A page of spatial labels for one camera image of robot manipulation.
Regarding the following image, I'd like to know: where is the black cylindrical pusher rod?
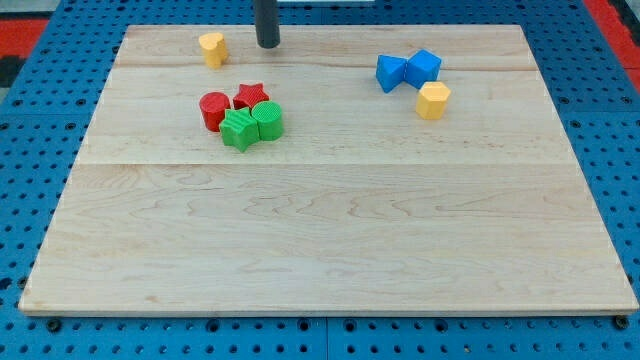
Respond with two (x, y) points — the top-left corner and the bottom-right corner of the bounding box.
(253, 0), (280, 49)

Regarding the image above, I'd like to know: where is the yellow heart block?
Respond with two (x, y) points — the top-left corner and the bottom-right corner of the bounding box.
(198, 32), (229, 69)

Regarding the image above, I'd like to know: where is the red star block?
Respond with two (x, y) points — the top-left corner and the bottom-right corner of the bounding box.
(233, 83), (270, 109)

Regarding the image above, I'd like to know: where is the green cylinder block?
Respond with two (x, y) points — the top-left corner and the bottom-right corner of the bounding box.
(251, 101), (284, 141)

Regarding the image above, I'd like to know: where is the red cylinder block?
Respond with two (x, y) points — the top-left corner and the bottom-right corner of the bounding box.
(199, 92), (231, 132)

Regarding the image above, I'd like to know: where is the green star block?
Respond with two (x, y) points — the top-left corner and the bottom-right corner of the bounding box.
(219, 107), (260, 152)

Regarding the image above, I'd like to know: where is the blue triangular block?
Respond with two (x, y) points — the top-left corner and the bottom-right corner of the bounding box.
(375, 55), (407, 93)

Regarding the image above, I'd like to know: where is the blue cube block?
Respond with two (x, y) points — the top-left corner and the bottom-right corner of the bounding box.
(404, 49), (442, 89)

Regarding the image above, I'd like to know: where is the yellow hexagon block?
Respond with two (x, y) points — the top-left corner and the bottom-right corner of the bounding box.
(415, 82), (451, 120)

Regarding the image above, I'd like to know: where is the light wooden board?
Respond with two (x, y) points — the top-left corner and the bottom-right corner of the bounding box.
(19, 25), (638, 317)

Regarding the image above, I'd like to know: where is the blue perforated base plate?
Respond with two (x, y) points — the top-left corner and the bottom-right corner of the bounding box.
(1, 0), (639, 359)

